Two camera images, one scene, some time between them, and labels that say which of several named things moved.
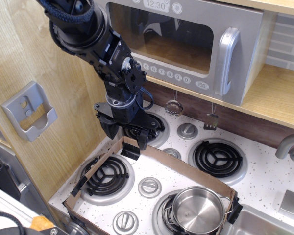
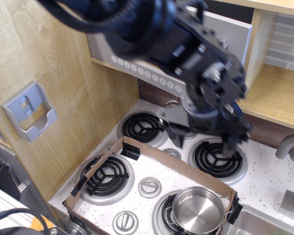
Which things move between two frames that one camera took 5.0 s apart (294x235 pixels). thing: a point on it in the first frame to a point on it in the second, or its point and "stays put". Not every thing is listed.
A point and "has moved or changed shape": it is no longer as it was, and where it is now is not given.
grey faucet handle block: x=293 y=202 stays put
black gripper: x=133 y=116 to x=219 y=116
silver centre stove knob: x=149 y=187 stays put
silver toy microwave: x=205 y=46 has moved or changed shape
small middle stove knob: x=173 y=152 stays put
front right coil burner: x=162 y=217 stays put
